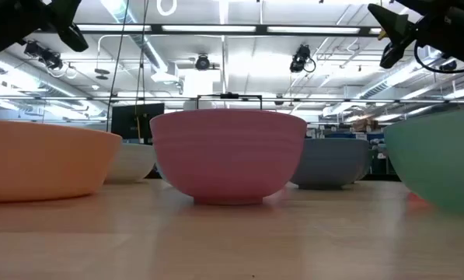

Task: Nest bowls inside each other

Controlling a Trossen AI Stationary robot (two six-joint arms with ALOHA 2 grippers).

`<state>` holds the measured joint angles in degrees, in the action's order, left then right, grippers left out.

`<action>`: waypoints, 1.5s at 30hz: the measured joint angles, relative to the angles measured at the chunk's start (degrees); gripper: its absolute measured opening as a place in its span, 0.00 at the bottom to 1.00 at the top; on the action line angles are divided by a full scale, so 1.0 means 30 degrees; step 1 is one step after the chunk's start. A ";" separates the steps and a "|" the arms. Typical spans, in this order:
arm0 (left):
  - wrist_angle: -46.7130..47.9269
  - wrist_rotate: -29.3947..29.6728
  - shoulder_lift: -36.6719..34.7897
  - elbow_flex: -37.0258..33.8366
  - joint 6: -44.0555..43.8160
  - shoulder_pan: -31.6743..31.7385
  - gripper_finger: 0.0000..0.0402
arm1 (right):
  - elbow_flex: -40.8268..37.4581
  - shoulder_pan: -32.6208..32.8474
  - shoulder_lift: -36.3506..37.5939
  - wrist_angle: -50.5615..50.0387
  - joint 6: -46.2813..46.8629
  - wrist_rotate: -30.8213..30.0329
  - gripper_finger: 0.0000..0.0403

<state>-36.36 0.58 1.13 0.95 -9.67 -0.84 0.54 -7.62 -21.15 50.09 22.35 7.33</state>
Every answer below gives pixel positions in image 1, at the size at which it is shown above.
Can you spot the black ceiling fixture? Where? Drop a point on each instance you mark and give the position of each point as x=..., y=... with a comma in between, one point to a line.
x=43, y=54
x=202, y=62
x=301, y=58

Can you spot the light green plastic bowl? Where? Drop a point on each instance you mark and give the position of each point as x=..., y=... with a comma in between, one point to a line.
x=441, y=163

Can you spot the brown cardboard boxes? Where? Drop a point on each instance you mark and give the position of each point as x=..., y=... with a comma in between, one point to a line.
x=365, y=124

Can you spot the white plastic bowl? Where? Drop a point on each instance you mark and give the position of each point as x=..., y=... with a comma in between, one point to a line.
x=132, y=163

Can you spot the blue plastic bowl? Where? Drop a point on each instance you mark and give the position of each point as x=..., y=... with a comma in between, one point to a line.
x=328, y=163

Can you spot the large pink plastic bowl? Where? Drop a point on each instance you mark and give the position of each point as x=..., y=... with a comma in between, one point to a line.
x=227, y=155

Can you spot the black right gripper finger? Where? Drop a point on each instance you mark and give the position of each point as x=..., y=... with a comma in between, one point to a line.
x=391, y=21
x=393, y=54

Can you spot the black rectangular metal frame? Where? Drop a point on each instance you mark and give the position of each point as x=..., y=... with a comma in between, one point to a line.
x=229, y=95

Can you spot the peach orange plastic bowl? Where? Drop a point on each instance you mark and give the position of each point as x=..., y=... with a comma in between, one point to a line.
x=41, y=163

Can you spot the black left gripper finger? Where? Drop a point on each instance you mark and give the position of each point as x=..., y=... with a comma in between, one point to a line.
x=74, y=37

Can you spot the black computer monitor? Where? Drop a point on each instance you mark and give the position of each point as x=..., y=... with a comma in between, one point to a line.
x=136, y=120

